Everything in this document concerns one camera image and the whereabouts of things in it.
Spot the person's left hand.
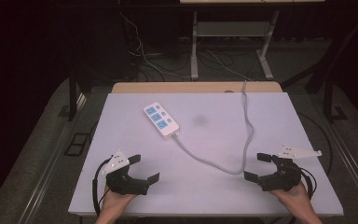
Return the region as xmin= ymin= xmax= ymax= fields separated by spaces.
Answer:
xmin=98 ymin=185 xmax=137 ymax=219

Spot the grey power strip cable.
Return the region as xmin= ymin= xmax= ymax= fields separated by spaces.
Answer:
xmin=172 ymin=80 xmax=256 ymax=175

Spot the metal floor rail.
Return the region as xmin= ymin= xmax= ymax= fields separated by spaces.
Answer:
xmin=17 ymin=92 xmax=89 ymax=224
xmin=324 ymin=119 xmax=358 ymax=214

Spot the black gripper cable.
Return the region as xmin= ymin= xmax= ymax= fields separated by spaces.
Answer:
xmin=298 ymin=167 xmax=318 ymax=201
xmin=91 ymin=158 xmax=112 ymax=217

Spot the person's right hand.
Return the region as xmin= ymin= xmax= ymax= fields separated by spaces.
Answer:
xmin=268 ymin=181 xmax=317 ymax=219

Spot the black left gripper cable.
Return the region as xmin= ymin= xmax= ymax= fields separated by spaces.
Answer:
xmin=91 ymin=158 xmax=112 ymax=217

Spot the white floor cable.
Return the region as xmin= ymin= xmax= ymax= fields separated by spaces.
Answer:
xmin=118 ymin=11 xmax=194 ymax=79
xmin=204 ymin=49 xmax=254 ymax=82

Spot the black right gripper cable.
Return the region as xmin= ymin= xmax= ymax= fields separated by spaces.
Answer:
xmin=298 ymin=167 xmax=318 ymax=201

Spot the black stand leg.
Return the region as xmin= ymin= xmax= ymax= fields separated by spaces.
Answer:
xmin=322 ymin=76 xmax=349 ymax=123

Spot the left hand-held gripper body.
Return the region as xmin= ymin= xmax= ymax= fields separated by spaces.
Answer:
xmin=101 ymin=149 xmax=149 ymax=197

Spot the black floor cable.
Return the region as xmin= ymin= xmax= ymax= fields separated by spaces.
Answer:
xmin=297 ymin=111 xmax=334 ymax=167

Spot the white power strip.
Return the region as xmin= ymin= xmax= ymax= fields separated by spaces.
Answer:
xmin=143 ymin=101 xmax=181 ymax=140

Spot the wooden table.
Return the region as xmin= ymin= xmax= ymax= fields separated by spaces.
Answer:
xmin=110 ymin=80 xmax=283 ymax=94

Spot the white metal desk frame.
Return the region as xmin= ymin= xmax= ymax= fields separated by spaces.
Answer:
xmin=190 ymin=9 xmax=282 ymax=81

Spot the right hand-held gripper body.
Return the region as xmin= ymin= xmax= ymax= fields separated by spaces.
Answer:
xmin=256 ymin=145 xmax=323 ymax=192

